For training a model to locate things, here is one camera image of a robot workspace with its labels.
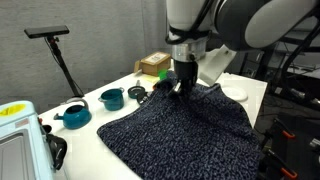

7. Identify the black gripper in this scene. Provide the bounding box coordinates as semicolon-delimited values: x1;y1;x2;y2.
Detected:
171;61;198;97

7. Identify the dark blue knitted blanket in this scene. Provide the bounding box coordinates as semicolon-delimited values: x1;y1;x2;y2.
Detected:
97;73;260;180

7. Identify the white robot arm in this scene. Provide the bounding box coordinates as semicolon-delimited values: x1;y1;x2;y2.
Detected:
165;0;319;96

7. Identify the green plastic cup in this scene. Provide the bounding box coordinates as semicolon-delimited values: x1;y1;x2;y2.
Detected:
158;69;168;80

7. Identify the cardboard box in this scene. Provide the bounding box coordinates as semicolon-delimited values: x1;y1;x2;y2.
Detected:
133;52;171;76

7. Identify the small black toy pan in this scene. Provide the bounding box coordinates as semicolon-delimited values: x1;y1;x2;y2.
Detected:
127;86;145;99

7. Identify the white plastic plate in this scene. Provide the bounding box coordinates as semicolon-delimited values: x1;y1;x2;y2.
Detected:
222;85;248;102

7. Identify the teal toy pot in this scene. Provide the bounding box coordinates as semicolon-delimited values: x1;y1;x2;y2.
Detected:
98;87;124;111

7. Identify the teal toy kettle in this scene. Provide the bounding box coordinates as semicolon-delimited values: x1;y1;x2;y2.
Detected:
53;97;92;130

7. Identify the black oven mitt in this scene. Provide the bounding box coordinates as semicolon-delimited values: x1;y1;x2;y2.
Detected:
42;125;67;170

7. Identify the light blue toy oven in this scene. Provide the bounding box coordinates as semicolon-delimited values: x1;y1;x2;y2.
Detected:
0;101;54;180

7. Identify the black camera on tripod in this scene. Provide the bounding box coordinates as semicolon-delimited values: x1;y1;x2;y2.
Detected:
24;25;84;97

